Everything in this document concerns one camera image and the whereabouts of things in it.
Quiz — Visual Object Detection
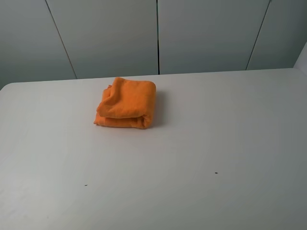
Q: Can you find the orange microfiber towel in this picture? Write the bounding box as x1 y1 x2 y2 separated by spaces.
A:
94 77 156 129

